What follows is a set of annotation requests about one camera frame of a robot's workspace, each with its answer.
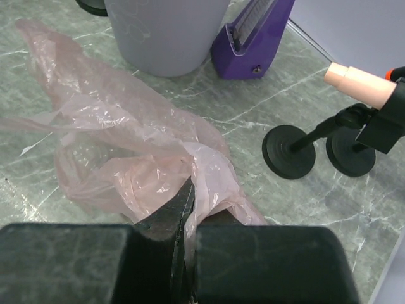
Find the pink plastic trash bag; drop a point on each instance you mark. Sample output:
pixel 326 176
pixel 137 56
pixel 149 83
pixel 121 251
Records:
pixel 123 147

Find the black microphone stand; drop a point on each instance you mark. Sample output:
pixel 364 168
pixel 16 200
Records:
pixel 347 155

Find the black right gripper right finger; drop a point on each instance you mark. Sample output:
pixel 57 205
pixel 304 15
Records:
pixel 237 263

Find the beige microphone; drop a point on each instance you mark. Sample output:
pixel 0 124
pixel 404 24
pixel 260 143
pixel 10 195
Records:
pixel 364 87

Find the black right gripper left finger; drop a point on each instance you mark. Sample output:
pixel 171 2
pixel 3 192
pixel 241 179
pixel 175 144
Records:
pixel 99 263

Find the purple metronome box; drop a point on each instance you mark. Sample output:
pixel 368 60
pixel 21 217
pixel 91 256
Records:
pixel 245 48

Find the grey plastic trash bin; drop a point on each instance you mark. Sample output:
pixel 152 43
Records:
pixel 165 38

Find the black microphone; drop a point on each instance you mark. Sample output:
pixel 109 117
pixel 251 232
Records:
pixel 395 74

